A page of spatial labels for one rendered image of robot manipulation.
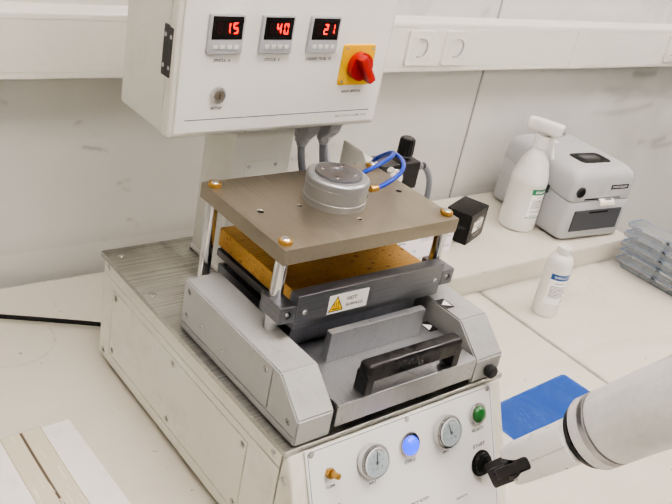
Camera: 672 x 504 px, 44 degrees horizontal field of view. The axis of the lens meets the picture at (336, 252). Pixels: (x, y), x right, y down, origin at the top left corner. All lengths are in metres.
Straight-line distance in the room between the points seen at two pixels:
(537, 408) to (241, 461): 0.58
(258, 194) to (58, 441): 0.37
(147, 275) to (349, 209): 0.32
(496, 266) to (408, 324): 0.69
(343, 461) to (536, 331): 0.75
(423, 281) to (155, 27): 0.44
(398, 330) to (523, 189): 0.88
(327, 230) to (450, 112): 0.98
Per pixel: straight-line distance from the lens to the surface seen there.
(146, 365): 1.17
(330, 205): 1.00
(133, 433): 1.19
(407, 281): 1.04
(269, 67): 1.07
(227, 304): 1.00
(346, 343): 0.98
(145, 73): 1.07
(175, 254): 1.23
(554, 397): 1.46
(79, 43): 1.32
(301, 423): 0.90
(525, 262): 1.77
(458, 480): 1.10
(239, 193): 1.01
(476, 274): 1.66
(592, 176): 1.90
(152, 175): 1.51
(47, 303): 1.44
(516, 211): 1.88
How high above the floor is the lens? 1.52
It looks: 27 degrees down
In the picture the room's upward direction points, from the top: 12 degrees clockwise
